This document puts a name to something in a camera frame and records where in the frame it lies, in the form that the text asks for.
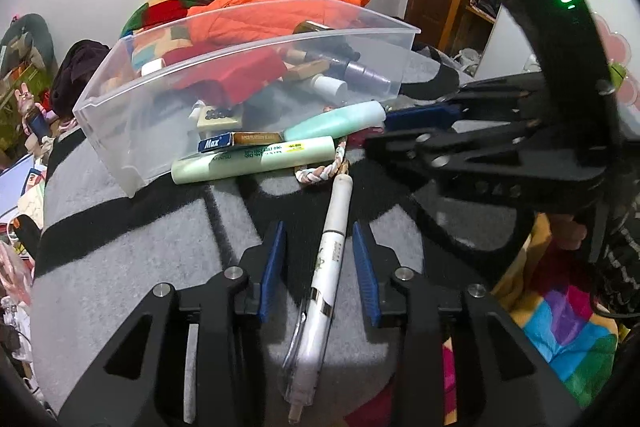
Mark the blue book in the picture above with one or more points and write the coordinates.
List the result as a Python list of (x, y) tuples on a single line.
[(15, 187)]

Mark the pink bunny toy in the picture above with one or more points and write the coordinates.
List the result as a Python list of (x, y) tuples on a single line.
[(26, 99)]

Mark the clear plastic storage bin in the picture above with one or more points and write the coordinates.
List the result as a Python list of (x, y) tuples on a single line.
[(125, 132)]

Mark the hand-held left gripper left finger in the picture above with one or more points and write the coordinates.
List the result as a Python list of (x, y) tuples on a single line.
[(272, 272)]

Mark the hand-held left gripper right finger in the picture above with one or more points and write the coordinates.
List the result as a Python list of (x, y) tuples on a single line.
[(367, 277)]

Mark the cream dotted cube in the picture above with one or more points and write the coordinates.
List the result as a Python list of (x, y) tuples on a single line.
[(220, 119)]

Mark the white shoes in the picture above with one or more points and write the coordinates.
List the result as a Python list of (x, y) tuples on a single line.
[(468, 59)]

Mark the colourful patchwork quilt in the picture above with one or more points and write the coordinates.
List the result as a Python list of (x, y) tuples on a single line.
[(550, 322)]

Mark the white bandage roll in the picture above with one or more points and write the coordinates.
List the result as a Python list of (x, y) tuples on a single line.
[(152, 68)]

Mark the grey green neck pillow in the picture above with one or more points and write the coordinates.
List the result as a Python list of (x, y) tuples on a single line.
[(30, 37)]

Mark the dark clothes pile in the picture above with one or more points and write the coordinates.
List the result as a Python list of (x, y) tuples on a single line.
[(80, 72)]

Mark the white pen with clear clip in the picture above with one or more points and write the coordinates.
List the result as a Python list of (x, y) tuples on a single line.
[(325, 267)]

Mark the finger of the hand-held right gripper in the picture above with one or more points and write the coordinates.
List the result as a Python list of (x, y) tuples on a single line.
[(400, 144), (425, 117)]

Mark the dark green bottle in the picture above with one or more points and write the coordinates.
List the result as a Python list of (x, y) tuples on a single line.
[(340, 47)]

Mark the dark blue bottle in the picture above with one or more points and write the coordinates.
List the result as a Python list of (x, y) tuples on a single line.
[(36, 123)]

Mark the person's right hand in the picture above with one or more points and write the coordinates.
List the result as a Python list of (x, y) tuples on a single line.
[(565, 232)]

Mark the dark purple bottle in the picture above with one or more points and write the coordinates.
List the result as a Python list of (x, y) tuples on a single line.
[(360, 74)]

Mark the mint green cosmetic tube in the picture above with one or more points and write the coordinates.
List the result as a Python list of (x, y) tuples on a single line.
[(335, 122)]

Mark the light green cosmetic tube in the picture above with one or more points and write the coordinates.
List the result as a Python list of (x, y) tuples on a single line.
[(240, 162)]

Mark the beige cosmetic tube white cap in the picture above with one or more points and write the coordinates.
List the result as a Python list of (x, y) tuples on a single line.
[(330, 85)]

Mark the blue and brown staple box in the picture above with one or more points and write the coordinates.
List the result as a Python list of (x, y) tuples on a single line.
[(215, 143)]

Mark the red metallic box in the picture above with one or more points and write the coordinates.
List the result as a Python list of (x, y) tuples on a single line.
[(235, 77)]

